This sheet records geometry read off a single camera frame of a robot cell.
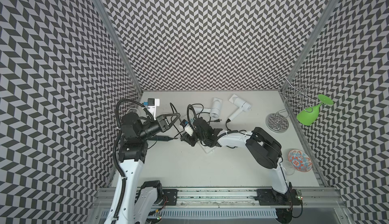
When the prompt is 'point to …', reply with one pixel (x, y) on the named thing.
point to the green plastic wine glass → (309, 115)
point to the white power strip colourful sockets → (208, 149)
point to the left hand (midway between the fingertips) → (180, 117)
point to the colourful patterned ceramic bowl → (300, 160)
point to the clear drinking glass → (288, 168)
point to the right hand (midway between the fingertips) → (183, 137)
